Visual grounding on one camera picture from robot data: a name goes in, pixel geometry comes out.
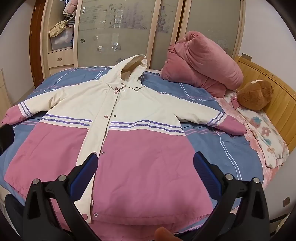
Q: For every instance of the folded pink quilt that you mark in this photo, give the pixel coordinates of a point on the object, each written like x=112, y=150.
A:
x=203, y=60

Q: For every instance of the blue striped bed sheet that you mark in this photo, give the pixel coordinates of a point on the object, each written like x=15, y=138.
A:
x=208, y=148

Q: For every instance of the pink floral bed sheet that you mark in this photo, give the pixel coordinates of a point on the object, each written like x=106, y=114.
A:
x=255, y=171

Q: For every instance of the pink and white hooded jacket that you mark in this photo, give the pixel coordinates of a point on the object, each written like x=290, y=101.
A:
x=138, y=162

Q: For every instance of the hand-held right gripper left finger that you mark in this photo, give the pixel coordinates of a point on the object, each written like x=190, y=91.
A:
x=91, y=162

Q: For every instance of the pink hanging garment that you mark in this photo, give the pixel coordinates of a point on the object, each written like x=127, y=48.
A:
x=70, y=8

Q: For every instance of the wooden wardrobe with glass doors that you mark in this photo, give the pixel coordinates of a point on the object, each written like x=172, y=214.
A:
x=129, y=30

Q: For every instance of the light wooden cabinet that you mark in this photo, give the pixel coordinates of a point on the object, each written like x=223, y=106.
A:
x=5, y=92

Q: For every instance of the person's right hand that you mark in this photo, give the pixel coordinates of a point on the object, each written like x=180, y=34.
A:
x=165, y=235

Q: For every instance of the brown plush toy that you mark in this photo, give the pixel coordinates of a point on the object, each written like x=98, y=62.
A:
x=254, y=95

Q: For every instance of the wall socket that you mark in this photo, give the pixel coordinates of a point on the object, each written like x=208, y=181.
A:
x=286, y=201

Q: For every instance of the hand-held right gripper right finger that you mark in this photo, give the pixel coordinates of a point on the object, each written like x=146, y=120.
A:
x=203, y=167

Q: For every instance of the wooden headboard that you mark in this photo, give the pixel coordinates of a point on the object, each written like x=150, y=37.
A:
x=282, y=92

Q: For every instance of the translucent storage box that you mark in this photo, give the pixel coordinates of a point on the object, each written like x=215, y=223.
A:
x=61, y=40

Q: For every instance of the dark cloth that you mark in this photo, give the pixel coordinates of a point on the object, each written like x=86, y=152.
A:
x=15, y=210

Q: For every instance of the wooden wardrobe drawer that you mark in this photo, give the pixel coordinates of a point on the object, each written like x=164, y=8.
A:
x=61, y=58

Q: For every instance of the floral pillow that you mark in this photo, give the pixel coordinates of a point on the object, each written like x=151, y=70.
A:
x=266, y=132

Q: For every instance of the brown door frame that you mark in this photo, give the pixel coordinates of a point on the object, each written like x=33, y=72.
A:
x=37, y=46

